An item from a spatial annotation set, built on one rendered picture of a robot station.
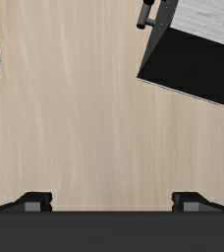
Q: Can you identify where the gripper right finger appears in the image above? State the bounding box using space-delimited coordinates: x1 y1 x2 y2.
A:
171 191 224 213

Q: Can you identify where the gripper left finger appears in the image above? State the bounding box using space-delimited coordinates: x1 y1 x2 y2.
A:
0 191 54 213

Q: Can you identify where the cabinet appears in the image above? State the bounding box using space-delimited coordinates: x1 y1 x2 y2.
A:
136 0 224 106

